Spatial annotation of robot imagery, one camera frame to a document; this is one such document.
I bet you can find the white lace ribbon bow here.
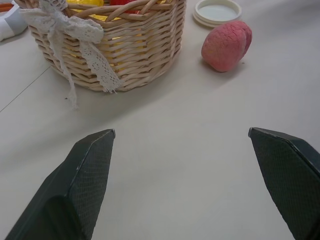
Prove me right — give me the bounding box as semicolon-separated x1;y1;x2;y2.
19;0;124;110

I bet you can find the red item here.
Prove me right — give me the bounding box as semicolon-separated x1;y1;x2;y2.
109;0;141;14

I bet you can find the wicker basket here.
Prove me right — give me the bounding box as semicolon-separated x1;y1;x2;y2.
14;0;188;92

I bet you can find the yellow item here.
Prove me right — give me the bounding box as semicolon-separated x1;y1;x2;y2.
65;0;105;8

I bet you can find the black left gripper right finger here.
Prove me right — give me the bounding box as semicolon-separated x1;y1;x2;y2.
248;127;320;240

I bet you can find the white round plastic lid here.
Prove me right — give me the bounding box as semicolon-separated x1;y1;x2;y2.
192;0;243;28

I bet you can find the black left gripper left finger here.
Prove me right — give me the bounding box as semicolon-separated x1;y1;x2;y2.
4;128;116;240

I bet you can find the orange carrot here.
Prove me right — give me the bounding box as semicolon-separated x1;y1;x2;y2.
0;1;15;13

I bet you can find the white and grey object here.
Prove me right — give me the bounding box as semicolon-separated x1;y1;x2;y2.
0;1;29;43

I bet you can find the pink peach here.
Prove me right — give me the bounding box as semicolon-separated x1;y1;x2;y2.
201;20;253;73

